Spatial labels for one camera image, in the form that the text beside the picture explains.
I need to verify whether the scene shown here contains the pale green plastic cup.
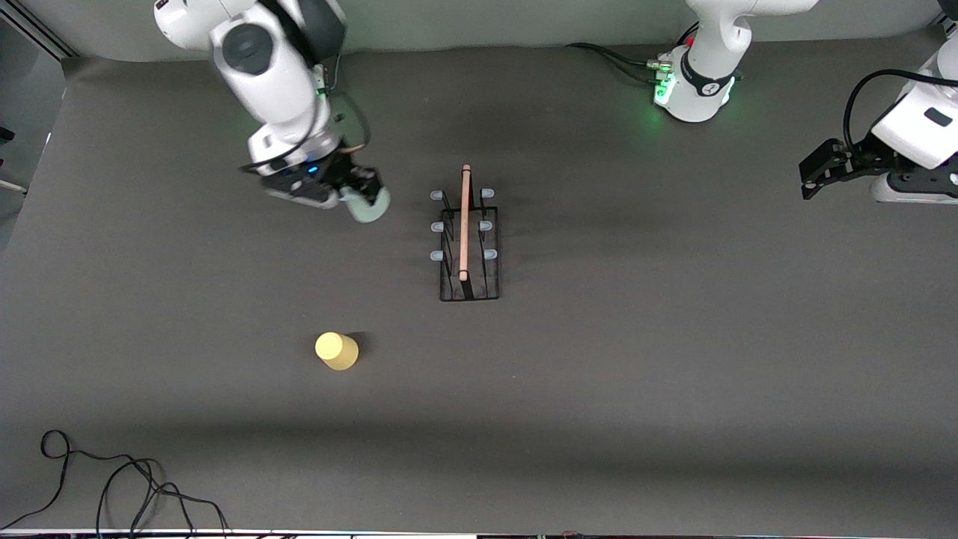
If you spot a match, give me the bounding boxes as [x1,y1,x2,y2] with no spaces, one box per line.
[341,186,391,225]

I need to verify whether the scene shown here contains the black wire cup holder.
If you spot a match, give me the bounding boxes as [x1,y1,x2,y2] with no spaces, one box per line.
[430,164,501,302]

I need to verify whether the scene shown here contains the dark grey table cover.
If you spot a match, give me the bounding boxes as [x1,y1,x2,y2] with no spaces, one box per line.
[0,26,958,534]

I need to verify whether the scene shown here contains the black left arm base cable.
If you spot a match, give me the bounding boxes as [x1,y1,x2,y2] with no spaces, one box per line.
[565,43,663,70]
[599,51,659,85]

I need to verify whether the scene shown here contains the yellow plastic cup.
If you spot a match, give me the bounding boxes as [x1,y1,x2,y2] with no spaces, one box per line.
[314,332,360,371]

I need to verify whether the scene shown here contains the thin black loose cable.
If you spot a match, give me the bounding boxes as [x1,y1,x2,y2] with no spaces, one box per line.
[0,429,162,532]
[96,458,231,539]

